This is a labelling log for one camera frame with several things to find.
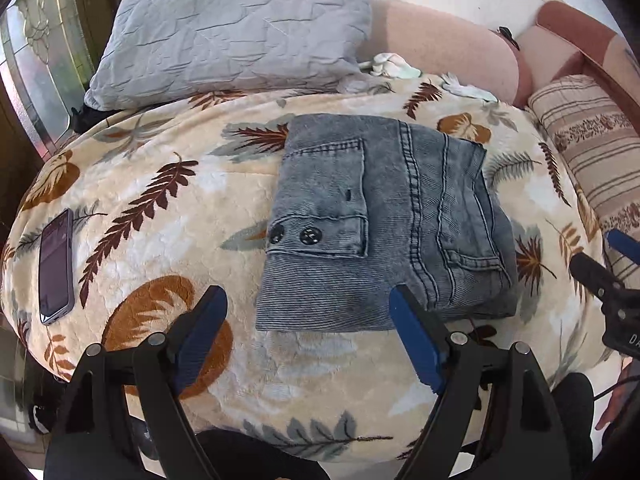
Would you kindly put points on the person's right leg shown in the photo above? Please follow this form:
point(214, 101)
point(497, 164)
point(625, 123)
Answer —
point(575, 420)

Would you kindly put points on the white crumpled cloth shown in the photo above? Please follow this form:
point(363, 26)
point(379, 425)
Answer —
point(467, 89)
point(392, 64)

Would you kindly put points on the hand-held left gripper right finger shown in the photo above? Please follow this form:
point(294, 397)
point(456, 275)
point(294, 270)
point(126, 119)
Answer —
point(417, 340)

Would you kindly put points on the person's right hand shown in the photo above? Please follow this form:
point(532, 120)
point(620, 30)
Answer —
point(616, 400)

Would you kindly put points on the grey denim pants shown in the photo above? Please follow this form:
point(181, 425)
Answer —
point(380, 220)

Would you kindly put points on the grey quilted pillow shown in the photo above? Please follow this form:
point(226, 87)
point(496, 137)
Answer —
point(235, 30)

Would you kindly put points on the purple smartphone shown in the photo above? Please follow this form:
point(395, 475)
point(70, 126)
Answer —
point(56, 267)

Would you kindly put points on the beige striped bolster pillow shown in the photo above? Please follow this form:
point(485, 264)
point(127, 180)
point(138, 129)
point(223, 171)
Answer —
point(590, 145)

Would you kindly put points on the pink sofa cushion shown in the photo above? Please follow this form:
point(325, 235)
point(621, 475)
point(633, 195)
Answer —
point(440, 40)

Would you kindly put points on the small black object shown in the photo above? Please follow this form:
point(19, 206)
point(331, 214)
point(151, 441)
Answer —
point(507, 36)

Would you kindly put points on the dark cloth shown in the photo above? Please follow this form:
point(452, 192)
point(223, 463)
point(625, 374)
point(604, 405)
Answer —
point(82, 114)

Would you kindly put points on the beige leaf-print blanket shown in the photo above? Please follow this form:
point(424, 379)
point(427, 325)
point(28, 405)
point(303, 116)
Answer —
point(165, 240)

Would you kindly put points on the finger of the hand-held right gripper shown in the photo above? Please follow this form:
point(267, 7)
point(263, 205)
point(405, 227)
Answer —
point(592, 271)
point(624, 246)

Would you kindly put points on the patterned glass window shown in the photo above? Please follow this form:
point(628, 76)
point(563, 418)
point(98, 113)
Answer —
point(45, 60)

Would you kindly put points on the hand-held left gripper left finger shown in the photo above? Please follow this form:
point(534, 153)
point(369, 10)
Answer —
point(200, 335)

